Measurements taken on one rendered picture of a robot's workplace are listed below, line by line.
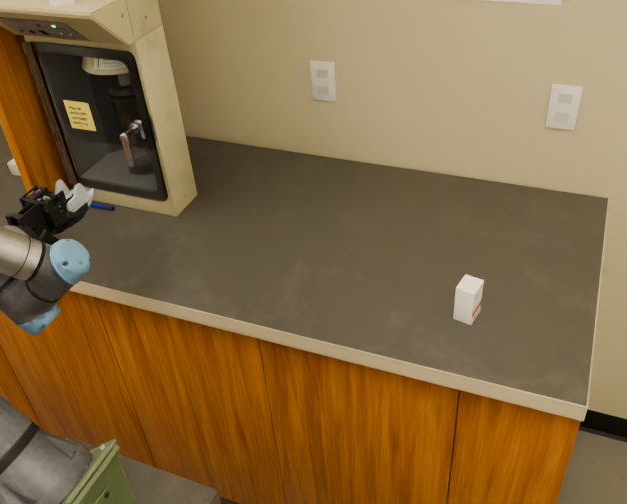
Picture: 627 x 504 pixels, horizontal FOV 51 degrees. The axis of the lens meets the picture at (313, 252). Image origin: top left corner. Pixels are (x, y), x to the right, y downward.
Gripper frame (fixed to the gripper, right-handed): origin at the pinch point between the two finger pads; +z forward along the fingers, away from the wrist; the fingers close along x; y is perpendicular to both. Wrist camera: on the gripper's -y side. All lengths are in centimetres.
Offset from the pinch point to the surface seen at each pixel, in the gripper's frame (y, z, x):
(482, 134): -9, 66, -76
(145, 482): -21, -47, -42
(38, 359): -61, -4, 35
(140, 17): 30.6, 26.3, -5.4
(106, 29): 32.0, 14.8, -5.1
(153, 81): 16.0, 25.8, -5.4
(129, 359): -49.0, -4.2, -0.9
